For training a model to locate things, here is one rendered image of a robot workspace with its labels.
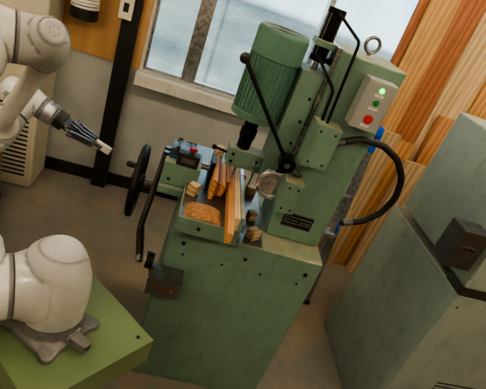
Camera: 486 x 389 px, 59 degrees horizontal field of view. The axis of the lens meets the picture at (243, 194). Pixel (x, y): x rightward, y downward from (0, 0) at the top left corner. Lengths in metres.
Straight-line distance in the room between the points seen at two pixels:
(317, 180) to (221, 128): 1.47
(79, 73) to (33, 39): 1.74
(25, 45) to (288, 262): 1.08
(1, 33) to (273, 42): 0.74
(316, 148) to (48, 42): 0.82
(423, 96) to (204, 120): 1.43
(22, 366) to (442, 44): 2.70
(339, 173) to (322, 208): 0.16
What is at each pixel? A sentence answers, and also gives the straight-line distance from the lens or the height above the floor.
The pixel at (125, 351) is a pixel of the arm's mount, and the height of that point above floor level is 0.69.
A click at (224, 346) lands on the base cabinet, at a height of 0.28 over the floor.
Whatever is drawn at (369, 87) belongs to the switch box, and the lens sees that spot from 1.41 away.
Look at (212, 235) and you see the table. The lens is 1.44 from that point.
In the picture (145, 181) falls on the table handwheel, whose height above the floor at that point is 0.82.
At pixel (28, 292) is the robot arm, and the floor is 0.89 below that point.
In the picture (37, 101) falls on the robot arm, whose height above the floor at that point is 0.97.
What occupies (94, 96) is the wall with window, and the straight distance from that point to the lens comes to 2.97.
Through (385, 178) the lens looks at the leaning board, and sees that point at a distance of 3.01.
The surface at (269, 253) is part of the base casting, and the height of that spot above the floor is 0.79.
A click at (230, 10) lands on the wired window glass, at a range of 2.83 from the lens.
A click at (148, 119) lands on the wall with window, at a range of 2.95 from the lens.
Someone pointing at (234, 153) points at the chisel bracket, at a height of 1.05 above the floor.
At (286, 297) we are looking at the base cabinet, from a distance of 1.73.
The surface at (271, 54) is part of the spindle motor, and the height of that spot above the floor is 1.43.
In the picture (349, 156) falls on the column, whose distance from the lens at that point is 1.55.
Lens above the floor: 1.67
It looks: 28 degrees down
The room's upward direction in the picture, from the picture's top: 22 degrees clockwise
